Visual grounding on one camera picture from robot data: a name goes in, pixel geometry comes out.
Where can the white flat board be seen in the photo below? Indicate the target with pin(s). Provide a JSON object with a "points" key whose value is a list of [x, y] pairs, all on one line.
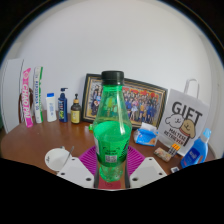
{"points": [[11, 96]]}

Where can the blue tissue pack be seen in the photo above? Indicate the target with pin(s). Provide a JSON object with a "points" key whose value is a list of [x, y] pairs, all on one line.
{"points": [[146, 136]]}

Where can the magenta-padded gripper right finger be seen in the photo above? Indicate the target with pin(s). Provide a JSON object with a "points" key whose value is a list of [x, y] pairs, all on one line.
{"points": [[148, 171]]}

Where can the small green box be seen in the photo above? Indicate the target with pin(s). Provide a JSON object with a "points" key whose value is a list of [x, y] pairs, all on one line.
{"points": [[91, 127]]}

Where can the white bottle with blue cap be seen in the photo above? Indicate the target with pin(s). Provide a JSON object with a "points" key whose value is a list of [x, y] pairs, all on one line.
{"points": [[51, 108]]}

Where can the blue detergent bottle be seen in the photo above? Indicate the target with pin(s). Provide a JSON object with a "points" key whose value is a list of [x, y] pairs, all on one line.
{"points": [[195, 151]]}

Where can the dark blue pump bottle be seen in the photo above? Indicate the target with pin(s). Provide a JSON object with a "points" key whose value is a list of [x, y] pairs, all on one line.
{"points": [[62, 108]]}

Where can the tall white green box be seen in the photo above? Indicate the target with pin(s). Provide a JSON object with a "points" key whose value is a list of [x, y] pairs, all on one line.
{"points": [[38, 96]]}

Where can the framed group photo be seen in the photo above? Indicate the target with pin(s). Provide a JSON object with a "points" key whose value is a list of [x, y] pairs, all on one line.
{"points": [[143, 103]]}

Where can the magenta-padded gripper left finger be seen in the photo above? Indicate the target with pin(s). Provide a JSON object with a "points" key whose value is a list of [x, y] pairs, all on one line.
{"points": [[75, 171]]}

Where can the thin stirring stick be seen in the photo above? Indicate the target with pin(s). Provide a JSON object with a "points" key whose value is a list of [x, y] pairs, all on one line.
{"points": [[70, 153]]}

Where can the patterned snack packet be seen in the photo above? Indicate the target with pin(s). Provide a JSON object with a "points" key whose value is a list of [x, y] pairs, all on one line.
{"points": [[162, 154]]}

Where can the tall pink box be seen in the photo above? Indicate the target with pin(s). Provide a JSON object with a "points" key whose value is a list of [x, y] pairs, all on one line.
{"points": [[27, 98]]}

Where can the green plastic drink bottle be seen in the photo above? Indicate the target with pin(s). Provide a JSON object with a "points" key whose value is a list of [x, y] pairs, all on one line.
{"points": [[112, 133]]}

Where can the white paper gift bag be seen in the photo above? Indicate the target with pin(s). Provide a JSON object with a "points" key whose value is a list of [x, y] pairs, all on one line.
{"points": [[185, 116]]}

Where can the amber pump bottle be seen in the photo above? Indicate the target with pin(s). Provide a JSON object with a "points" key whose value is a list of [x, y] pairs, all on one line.
{"points": [[75, 113]]}

